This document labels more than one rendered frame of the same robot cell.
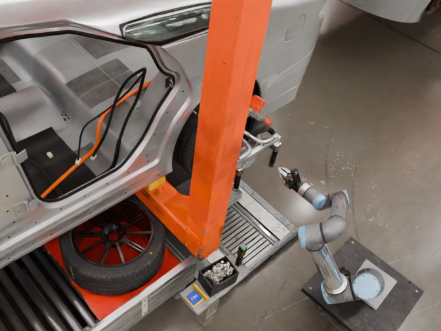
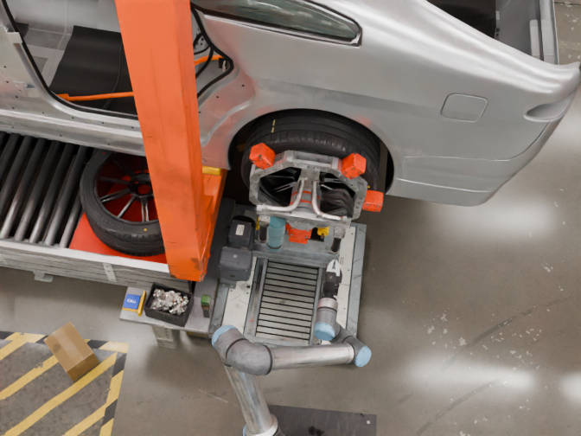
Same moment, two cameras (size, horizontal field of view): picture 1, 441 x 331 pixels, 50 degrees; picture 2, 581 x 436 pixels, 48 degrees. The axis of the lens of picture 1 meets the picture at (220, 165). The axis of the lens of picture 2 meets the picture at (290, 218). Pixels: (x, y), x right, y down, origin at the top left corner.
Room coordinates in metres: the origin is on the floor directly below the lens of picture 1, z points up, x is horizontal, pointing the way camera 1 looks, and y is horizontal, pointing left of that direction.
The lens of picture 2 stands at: (1.14, -1.31, 3.47)
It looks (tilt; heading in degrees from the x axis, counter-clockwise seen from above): 60 degrees down; 51
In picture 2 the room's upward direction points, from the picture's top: 9 degrees clockwise
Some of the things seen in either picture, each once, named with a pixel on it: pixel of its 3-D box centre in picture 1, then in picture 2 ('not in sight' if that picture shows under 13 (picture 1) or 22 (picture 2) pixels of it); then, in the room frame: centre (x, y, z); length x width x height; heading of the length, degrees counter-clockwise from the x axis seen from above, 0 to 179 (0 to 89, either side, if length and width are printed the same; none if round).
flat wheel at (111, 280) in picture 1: (113, 241); (144, 194); (1.64, 0.59, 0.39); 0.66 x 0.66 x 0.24
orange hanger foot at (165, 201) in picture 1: (168, 195); (202, 189); (1.85, 0.29, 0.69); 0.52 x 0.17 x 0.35; 51
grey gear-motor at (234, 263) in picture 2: not in sight; (239, 246); (1.96, 0.12, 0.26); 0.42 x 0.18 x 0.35; 51
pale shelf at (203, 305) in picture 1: (214, 284); (167, 310); (1.44, -0.09, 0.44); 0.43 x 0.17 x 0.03; 141
